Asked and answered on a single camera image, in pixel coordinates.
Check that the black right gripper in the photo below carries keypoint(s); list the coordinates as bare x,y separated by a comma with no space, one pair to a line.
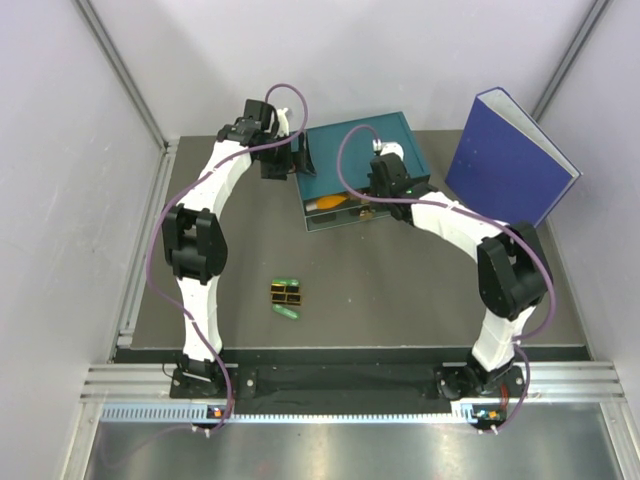
372,183

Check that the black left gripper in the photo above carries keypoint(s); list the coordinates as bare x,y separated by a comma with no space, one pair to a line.
286,166

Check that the orange cosmetic tube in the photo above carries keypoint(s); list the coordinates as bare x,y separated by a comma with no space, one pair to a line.
326,202

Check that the green mascara tube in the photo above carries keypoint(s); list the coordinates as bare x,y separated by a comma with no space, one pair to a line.
285,312
286,281

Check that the black gold eyeshadow palette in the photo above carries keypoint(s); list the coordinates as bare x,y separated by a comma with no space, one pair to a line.
288,294

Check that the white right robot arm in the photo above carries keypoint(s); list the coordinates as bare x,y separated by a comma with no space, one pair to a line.
507,258

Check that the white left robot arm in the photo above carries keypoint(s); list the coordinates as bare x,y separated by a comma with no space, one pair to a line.
194,245

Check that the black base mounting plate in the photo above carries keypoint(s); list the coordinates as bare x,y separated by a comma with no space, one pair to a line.
349,380

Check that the blue ring binder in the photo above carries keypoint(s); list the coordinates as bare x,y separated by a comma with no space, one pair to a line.
505,166

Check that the grey slotted cable duct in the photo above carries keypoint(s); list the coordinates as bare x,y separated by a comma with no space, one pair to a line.
205,414

